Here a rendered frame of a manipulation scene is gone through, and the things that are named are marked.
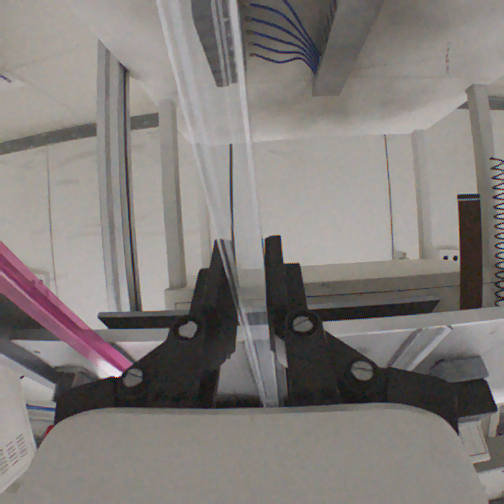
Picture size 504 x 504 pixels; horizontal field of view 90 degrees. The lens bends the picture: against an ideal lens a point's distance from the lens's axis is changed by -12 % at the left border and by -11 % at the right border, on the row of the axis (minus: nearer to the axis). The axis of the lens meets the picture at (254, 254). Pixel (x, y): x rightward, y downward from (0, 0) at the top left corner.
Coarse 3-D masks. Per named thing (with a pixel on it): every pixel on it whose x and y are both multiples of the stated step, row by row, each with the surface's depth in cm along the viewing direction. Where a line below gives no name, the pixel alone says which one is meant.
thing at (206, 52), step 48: (192, 0) 4; (192, 48) 5; (240, 48) 5; (192, 96) 6; (240, 96) 6; (192, 144) 6; (240, 144) 6; (240, 192) 7; (240, 240) 9; (240, 288) 11
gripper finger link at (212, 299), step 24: (216, 240) 12; (216, 264) 11; (216, 288) 10; (192, 312) 10; (216, 312) 9; (216, 336) 9; (144, 360) 9; (216, 360) 10; (120, 384) 8; (144, 384) 8
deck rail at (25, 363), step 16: (0, 304) 18; (0, 320) 18; (16, 320) 20; (32, 320) 21; (0, 336) 18; (0, 352) 18; (16, 352) 19; (16, 368) 20; (32, 368) 21; (48, 368) 22; (48, 384) 23
